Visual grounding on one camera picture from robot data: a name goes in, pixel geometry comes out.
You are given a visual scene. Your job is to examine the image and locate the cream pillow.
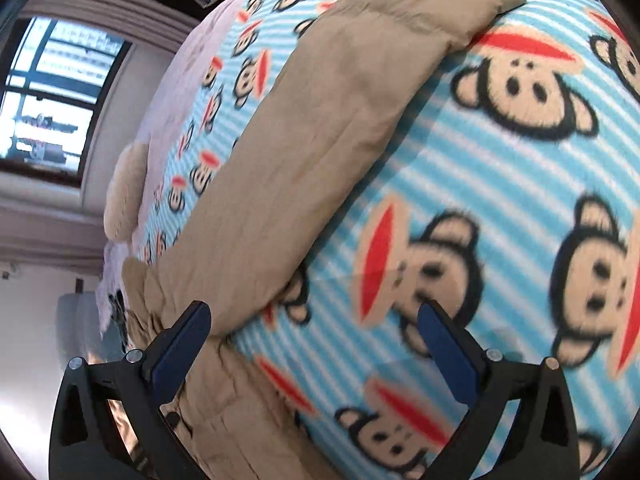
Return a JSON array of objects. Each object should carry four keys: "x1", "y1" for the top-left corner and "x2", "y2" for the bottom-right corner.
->
[{"x1": 104, "y1": 142, "x2": 148, "y2": 238}]

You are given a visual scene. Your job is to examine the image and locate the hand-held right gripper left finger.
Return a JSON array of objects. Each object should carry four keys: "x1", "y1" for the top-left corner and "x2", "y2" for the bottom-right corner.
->
[{"x1": 48, "y1": 301, "x2": 213, "y2": 480}]

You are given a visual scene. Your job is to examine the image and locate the dark framed window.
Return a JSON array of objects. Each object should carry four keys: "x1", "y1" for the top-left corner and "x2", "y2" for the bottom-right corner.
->
[{"x1": 0, "y1": 16, "x2": 133, "y2": 186}]

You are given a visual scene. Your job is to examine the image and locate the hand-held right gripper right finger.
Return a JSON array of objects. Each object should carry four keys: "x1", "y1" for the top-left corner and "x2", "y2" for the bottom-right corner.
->
[{"x1": 417, "y1": 300, "x2": 583, "y2": 480}]

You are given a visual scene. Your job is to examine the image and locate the pale pink bed sheet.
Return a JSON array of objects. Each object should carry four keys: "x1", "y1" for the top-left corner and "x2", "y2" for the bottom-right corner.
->
[{"x1": 97, "y1": 0, "x2": 251, "y2": 341}]

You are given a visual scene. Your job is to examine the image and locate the tan pants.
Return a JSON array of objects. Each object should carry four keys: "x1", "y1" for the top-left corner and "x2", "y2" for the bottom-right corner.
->
[{"x1": 121, "y1": 0, "x2": 528, "y2": 480}]

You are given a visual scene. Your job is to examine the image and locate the striped monkey print blanket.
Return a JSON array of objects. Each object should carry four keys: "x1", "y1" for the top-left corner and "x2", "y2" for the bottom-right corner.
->
[{"x1": 132, "y1": 0, "x2": 640, "y2": 480}]

